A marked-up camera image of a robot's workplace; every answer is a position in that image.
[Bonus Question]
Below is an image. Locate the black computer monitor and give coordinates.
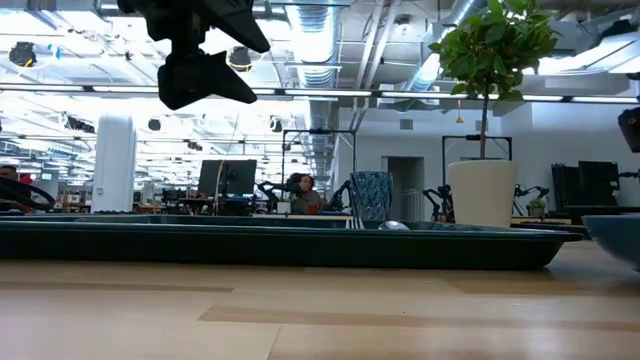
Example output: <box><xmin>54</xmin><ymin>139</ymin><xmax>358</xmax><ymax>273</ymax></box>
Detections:
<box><xmin>198</xmin><ymin>159</ymin><xmax>258</xmax><ymax>197</ymax></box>

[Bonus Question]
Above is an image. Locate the dark green plastic tray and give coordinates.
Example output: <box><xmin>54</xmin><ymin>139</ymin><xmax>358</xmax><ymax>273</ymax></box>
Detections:
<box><xmin>0</xmin><ymin>213</ymin><xmax>585</xmax><ymax>271</ymax></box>

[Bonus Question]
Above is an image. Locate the blue round plate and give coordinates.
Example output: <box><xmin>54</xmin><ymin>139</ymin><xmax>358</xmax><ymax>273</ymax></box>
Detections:
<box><xmin>582</xmin><ymin>213</ymin><xmax>640</xmax><ymax>274</ymax></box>

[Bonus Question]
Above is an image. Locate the person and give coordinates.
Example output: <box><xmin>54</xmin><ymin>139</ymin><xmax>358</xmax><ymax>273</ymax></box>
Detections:
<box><xmin>0</xmin><ymin>164</ymin><xmax>32</xmax><ymax>211</ymax></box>
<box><xmin>285</xmin><ymin>172</ymin><xmax>326</xmax><ymax>215</ymax></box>

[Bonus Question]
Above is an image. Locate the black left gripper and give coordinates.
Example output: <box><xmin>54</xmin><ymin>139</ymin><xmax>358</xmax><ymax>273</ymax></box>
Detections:
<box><xmin>117</xmin><ymin>0</ymin><xmax>271</xmax><ymax>111</ymax></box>

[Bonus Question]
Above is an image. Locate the dark faceted glass cup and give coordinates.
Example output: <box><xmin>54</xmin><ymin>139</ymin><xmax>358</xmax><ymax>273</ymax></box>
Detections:
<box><xmin>345</xmin><ymin>171</ymin><xmax>394</xmax><ymax>230</ymax></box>

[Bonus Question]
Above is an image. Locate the white plant pot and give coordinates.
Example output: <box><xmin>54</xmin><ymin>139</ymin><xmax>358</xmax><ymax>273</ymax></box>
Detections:
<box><xmin>447</xmin><ymin>159</ymin><xmax>518</xmax><ymax>229</ymax></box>

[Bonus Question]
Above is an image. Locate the wooden workbench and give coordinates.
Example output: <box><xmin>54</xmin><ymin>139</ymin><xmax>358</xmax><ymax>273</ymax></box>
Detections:
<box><xmin>252</xmin><ymin>213</ymin><xmax>352</xmax><ymax>222</ymax></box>

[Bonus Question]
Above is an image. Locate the white building column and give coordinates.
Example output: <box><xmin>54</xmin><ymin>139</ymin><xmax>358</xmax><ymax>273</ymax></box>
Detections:
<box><xmin>91</xmin><ymin>113</ymin><xmax>137</xmax><ymax>214</ymax></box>

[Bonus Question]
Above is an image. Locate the black curved cable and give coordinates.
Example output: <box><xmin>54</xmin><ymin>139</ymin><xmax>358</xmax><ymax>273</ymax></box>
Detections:
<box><xmin>0</xmin><ymin>177</ymin><xmax>56</xmax><ymax>211</ymax></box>

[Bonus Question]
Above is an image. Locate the black overhead stand frame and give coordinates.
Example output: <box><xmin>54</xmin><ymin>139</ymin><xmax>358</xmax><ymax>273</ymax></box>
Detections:
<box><xmin>282</xmin><ymin>128</ymin><xmax>357</xmax><ymax>191</ymax></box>
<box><xmin>441</xmin><ymin>134</ymin><xmax>513</xmax><ymax>189</ymax></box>

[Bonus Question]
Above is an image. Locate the silver air duct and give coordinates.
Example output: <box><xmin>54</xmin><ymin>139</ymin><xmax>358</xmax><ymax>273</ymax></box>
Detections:
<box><xmin>284</xmin><ymin>0</ymin><xmax>346</xmax><ymax>176</ymax></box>

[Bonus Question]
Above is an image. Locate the green leafy plant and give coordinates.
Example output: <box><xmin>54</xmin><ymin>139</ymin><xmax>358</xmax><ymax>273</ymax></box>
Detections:
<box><xmin>428</xmin><ymin>0</ymin><xmax>559</xmax><ymax>161</ymax></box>

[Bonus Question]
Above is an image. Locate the black panel stack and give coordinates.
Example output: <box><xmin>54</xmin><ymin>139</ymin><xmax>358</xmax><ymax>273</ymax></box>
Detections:
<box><xmin>551</xmin><ymin>160</ymin><xmax>621</xmax><ymax>211</ymax></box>

